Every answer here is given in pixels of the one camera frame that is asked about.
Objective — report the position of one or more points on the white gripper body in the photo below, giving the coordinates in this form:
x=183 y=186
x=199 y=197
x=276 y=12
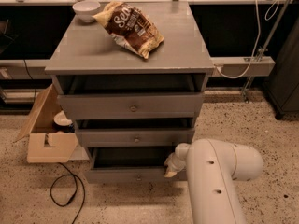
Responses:
x=177 y=161

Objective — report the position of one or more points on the grey bottom drawer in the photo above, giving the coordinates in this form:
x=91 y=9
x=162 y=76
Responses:
x=130 y=164

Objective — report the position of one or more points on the grey drawer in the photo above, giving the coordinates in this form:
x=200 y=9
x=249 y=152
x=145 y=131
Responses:
x=131 y=106
x=130 y=164
x=134 y=137

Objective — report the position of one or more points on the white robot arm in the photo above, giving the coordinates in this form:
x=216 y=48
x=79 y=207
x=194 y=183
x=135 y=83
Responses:
x=212 y=167

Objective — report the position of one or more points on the grey drawer cabinet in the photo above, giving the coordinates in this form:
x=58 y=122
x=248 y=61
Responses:
x=88 y=61

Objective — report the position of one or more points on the grey top drawer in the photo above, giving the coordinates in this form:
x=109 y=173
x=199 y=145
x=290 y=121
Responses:
x=131 y=106

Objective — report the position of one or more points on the grey middle drawer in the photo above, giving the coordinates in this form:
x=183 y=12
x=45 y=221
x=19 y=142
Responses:
x=134 y=137

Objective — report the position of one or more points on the open cardboard box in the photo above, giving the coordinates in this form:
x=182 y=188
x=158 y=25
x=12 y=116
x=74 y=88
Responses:
x=47 y=144

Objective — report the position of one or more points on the white bowl in box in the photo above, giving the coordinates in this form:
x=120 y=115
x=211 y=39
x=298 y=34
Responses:
x=61 y=119

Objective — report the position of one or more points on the dark grey cabinet right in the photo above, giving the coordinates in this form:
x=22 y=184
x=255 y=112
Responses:
x=282 y=86

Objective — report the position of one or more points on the brown yellow chip bag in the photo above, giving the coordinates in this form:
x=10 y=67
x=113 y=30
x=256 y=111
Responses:
x=130 y=28

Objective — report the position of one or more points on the white ceramic bowl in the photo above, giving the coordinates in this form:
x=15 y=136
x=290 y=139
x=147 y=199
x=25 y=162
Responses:
x=85 y=10

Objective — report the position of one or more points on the grey wall rail ledge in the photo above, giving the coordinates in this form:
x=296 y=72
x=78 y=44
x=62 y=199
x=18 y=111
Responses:
x=229 y=66

